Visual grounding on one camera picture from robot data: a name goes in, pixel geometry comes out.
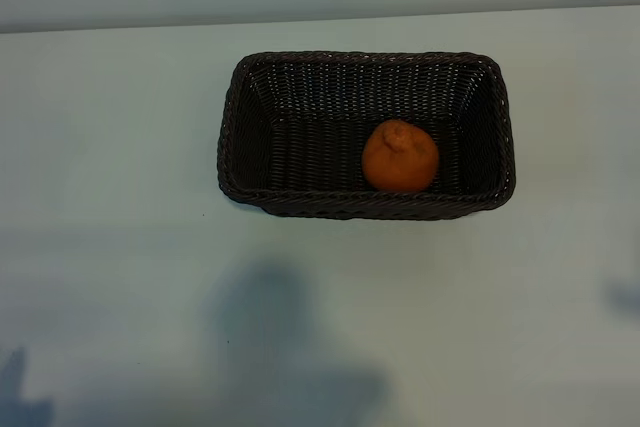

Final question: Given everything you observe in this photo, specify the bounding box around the dark brown woven basket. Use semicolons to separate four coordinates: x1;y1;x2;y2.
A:
216;50;517;222

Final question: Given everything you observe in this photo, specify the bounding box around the orange fruit with knobby top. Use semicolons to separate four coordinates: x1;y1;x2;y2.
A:
361;118;442;194

